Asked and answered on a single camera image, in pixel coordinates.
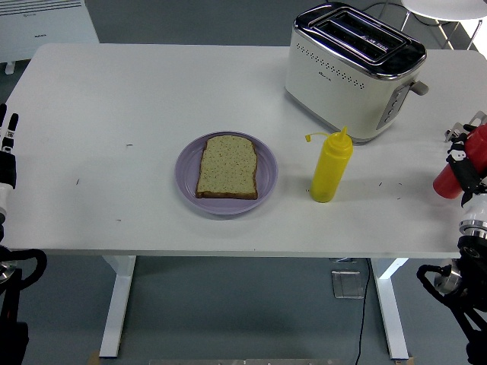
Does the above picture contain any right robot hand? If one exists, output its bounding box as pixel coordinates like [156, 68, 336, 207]
[444, 131, 487, 224]

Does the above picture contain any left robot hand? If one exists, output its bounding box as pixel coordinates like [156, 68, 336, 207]
[0, 103, 20, 233]

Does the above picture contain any red squeeze bottle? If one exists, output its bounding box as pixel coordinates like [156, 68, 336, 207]
[432, 123, 487, 200]

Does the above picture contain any bread slice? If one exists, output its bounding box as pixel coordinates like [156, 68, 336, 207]
[195, 135, 259, 201]

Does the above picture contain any metal toast rack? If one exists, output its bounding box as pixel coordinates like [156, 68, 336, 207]
[444, 110, 487, 144]

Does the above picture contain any yellow squeeze bottle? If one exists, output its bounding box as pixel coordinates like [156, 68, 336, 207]
[304, 126, 355, 204]

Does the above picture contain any white heater unit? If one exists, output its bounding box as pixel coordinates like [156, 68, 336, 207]
[0, 0, 100, 75]

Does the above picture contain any white chrome toaster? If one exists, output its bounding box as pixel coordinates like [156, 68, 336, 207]
[284, 2, 430, 145]

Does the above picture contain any white table leg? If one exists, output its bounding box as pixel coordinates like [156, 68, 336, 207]
[99, 255, 137, 359]
[371, 258, 410, 361]

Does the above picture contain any white round side table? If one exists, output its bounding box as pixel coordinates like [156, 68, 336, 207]
[399, 0, 487, 51]

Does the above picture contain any metal floor socket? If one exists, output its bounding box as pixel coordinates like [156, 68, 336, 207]
[330, 269, 365, 300]

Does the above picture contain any purple plate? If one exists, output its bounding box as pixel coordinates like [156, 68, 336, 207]
[174, 131, 279, 217]

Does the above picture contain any black floor cable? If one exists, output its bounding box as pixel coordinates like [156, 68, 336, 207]
[355, 259, 372, 365]

